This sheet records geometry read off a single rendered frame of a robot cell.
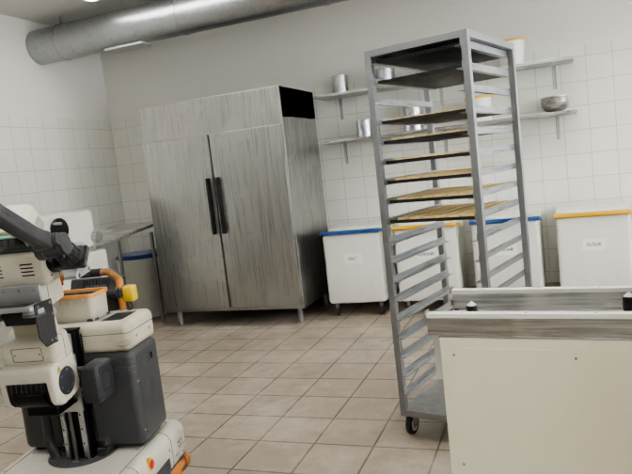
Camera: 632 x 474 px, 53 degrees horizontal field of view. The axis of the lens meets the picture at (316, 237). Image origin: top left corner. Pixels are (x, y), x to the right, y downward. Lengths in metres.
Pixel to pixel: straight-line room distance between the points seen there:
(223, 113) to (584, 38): 3.08
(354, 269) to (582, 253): 1.84
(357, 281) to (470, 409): 3.78
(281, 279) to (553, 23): 3.14
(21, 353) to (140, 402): 0.51
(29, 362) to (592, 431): 1.88
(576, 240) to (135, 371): 3.59
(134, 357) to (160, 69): 4.74
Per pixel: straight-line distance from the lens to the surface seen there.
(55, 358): 2.51
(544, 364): 1.73
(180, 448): 2.99
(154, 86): 7.05
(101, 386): 2.58
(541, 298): 1.99
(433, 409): 3.11
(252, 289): 5.60
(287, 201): 5.33
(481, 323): 1.73
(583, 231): 5.21
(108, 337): 2.67
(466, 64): 2.73
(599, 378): 1.73
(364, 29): 6.13
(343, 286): 5.54
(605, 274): 5.27
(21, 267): 2.47
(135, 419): 2.74
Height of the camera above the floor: 1.33
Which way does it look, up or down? 6 degrees down
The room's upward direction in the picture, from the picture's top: 7 degrees counter-clockwise
